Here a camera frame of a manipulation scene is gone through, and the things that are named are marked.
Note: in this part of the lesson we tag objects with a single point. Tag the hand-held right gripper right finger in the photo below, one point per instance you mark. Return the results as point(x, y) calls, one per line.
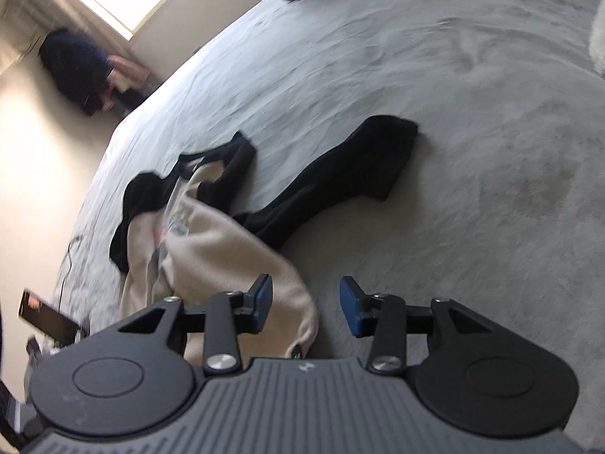
point(349, 305)

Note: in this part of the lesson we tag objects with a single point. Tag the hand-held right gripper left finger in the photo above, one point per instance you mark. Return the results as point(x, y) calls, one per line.
point(262, 302)

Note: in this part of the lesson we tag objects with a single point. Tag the beige black-sleeved printed sweatshirt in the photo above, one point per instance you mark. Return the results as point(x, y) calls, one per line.
point(212, 246)

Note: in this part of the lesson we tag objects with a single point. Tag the pink hanging clothes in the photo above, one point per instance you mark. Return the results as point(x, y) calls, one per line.
point(130, 73)

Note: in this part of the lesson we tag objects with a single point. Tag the grey bed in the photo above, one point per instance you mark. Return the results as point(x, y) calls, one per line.
point(472, 151)

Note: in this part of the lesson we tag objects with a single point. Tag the black smartphone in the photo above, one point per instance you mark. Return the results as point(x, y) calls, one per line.
point(47, 314)

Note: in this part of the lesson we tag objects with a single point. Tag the dark hanging jacket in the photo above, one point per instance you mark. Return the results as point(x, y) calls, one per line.
point(75, 71)

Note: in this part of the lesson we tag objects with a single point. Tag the white plush toy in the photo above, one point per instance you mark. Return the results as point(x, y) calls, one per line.
point(599, 42)

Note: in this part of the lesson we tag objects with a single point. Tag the patterned curtain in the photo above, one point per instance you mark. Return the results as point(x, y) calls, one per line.
point(42, 14)

